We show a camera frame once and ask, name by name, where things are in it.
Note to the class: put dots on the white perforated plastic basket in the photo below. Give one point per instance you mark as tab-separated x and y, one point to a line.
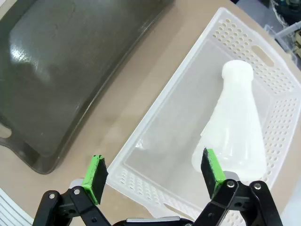
164	141

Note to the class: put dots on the dark brown plastic tray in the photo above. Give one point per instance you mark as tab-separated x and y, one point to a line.
58	70

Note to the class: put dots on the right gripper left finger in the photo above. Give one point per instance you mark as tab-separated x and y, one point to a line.
96	179

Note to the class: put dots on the clear plastic storage box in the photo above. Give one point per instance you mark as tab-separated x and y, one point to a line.
285	40

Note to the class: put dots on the translucent white conical flask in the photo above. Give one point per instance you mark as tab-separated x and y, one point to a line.
232	117

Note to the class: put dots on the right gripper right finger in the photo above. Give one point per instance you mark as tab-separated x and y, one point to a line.
211	169

